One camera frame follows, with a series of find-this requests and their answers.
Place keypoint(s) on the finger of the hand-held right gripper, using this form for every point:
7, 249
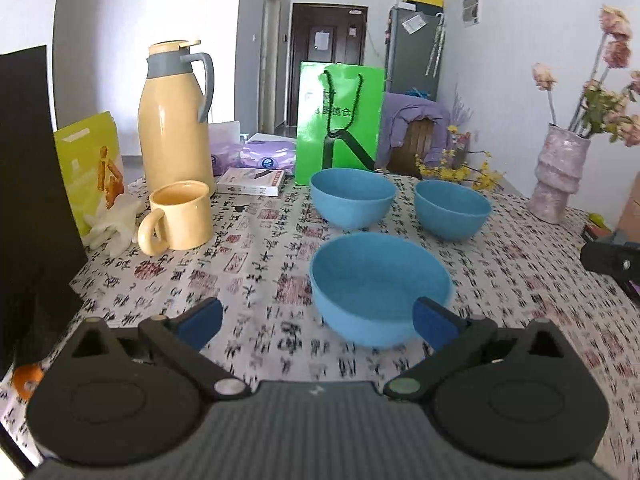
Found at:
607, 260

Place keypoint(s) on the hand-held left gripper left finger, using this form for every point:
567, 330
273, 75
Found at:
202, 317

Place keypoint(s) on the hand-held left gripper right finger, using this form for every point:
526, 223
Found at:
435, 322

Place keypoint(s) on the blue bowl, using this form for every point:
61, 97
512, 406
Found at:
450, 215
370, 280
350, 200

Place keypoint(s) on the small dark red box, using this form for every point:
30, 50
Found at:
597, 227

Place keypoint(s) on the printed tablecloth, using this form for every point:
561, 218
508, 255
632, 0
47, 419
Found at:
260, 270

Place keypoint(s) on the pink textured vase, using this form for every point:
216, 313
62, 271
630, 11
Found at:
557, 175

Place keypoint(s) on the yellow mug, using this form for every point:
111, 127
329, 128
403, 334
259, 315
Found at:
185, 220

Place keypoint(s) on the white flat box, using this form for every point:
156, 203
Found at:
250, 181

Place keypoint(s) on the yellow flower branches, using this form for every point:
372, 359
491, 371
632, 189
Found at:
450, 172

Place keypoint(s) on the purple tissue pack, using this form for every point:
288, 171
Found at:
270, 155
225, 150

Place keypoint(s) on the wooden chair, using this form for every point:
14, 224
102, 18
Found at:
415, 147

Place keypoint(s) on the small orange object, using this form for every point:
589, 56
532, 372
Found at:
27, 381

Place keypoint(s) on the yellow thermos jug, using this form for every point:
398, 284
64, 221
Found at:
172, 125

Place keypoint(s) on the yellow-green snack bag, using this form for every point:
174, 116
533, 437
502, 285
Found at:
85, 160

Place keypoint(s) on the dried pink rose bouquet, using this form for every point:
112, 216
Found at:
615, 52

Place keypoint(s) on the purple padded jacket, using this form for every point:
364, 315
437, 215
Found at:
400, 115

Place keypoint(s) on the dried lavender sprigs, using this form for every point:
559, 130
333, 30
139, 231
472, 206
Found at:
460, 107

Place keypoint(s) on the black flat panel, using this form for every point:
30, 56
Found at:
35, 185

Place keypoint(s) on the green paper bag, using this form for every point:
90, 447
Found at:
310, 125

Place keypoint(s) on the grey refrigerator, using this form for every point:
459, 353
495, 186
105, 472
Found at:
407, 60

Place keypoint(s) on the glass panel door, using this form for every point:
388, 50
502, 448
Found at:
270, 60

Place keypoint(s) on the dark brown door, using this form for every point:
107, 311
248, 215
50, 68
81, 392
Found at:
340, 35

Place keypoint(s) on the yellow box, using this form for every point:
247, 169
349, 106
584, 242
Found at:
425, 0

